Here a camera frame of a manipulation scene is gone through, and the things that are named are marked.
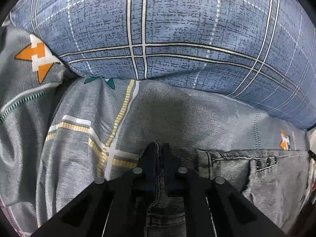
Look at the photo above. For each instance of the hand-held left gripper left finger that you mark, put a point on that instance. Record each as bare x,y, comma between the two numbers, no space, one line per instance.
148,161

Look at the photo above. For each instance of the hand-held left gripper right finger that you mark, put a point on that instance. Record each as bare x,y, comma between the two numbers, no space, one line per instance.
170,164

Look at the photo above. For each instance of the blue plaid pillow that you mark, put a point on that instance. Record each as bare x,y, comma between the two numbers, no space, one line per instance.
172,24

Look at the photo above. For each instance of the grey printed bed sheet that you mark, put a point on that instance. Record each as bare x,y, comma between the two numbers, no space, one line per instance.
81,138

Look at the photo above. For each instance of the grey denim pants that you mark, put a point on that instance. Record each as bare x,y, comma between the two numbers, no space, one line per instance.
266,190

